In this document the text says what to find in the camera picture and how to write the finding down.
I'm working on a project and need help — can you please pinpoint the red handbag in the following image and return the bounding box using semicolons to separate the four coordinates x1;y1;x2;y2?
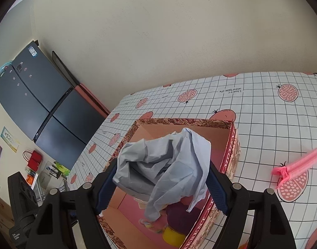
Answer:
23;150;43;172

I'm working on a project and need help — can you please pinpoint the black board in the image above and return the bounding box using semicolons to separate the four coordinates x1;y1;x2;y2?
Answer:
52;50;80;87

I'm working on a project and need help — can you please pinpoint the brown cardboard box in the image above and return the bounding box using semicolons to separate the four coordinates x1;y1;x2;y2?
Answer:
0;189;15;249

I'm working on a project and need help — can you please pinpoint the yellow plastic cylinder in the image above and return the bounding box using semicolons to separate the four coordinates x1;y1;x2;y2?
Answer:
162;226;186;247

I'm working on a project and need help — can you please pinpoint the metal wire rack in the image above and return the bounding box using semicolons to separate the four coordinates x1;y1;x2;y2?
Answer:
25;161;71;208

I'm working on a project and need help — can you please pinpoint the dark grey refrigerator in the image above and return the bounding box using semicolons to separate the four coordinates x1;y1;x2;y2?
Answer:
0;40;87;170

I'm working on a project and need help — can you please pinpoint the pastel bead bracelet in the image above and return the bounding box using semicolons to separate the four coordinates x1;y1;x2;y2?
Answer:
139;218;164;232

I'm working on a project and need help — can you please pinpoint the wall chart poster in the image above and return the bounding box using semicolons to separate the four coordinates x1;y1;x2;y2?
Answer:
0;127;20;153

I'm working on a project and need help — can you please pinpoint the teal round object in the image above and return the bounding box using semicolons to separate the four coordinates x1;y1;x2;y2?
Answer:
0;61;13;81

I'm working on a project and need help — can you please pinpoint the floral cardboard box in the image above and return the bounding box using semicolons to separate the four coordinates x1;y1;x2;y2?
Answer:
96;118;240;249

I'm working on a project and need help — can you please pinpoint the desktop with fruit-print tablecloth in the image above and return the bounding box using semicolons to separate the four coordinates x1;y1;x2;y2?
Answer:
67;71;317;249

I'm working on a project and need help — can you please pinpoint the pink board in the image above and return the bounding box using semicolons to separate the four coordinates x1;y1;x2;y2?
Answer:
73;83;109;118

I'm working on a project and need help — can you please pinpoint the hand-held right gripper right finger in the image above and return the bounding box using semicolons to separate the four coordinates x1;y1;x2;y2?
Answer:
206;161;296;249

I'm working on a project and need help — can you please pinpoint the paper ball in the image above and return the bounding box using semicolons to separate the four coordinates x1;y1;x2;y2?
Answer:
113;128;211;222

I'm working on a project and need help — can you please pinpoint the green carton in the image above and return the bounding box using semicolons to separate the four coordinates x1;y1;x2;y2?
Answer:
55;162;71;178

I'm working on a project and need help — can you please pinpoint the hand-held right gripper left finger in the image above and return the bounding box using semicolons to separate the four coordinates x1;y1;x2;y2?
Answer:
26;158;119;249

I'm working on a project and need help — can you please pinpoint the pink hair clip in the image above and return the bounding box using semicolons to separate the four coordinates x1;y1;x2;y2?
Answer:
271;147;317;190

